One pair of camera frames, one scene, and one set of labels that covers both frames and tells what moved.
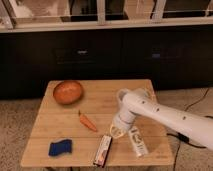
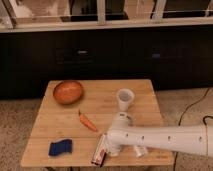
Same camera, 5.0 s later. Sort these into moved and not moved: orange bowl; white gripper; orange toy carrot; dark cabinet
Moved: white gripper
Not moved: orange bowl; dark cabinet; orange toy carrot
